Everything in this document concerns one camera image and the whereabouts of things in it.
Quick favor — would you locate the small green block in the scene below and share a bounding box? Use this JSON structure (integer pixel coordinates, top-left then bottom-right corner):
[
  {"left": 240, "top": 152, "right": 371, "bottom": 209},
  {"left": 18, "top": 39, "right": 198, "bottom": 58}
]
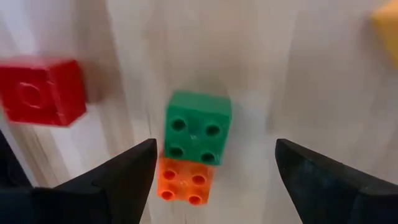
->
[{"left": 164, "top": 90, "right": 233, "bottom": 166}]

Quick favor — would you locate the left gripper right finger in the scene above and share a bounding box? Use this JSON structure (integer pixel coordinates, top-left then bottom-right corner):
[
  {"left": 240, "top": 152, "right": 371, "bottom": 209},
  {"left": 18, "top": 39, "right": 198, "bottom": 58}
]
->
[{"left": 275, "top": 139, "right": 398, "bottom": 224}]

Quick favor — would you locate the small red block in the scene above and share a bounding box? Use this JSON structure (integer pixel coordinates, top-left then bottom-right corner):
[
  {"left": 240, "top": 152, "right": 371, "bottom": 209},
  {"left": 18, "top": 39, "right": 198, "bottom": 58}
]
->
[{"left": 0, "top": 55, "right": 88, "bottom": 128}]

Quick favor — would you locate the small orange block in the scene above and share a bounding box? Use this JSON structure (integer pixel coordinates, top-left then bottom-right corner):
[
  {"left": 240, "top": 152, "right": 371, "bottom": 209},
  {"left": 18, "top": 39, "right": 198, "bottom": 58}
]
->
[{"left": 157, "top": 155, "right": 215, "bottom": 207}]

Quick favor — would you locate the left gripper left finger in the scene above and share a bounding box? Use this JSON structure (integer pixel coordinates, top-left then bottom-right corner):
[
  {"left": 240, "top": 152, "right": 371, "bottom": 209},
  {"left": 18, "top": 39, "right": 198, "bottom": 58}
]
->
[{"left": 0, "top": 139, "right": 158, "bottom": 224}]

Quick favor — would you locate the small yellow block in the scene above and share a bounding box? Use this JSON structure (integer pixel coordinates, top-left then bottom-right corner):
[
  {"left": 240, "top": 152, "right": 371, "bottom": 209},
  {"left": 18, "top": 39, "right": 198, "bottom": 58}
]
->
[{"left": 369, "top": 0, "right": 398, "bottom": 69}]

